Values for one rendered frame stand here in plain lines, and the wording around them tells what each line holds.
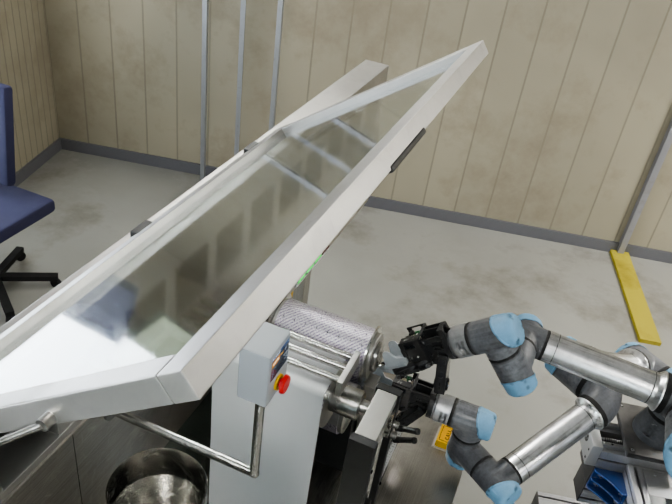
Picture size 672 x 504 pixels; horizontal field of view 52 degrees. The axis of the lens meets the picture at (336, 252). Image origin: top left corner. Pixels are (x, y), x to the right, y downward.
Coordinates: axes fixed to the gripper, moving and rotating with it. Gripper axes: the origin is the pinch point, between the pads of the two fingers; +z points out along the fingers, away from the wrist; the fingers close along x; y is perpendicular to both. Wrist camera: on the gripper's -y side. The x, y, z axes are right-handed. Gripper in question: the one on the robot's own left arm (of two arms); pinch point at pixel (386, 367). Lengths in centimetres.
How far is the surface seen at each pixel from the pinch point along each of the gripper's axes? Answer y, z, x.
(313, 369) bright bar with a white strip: 22.1, -8.1, 31.7
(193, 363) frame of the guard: 57, -49, 89
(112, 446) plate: 30, 23, 55
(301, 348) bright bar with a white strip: 25.1, -4.9, 27.8
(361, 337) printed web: 10.5, 0.4, 1.8
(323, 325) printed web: 16.5, 8.0, 2.3
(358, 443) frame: 12.0, -17.7, 42.8
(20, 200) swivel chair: 81, 209, -96
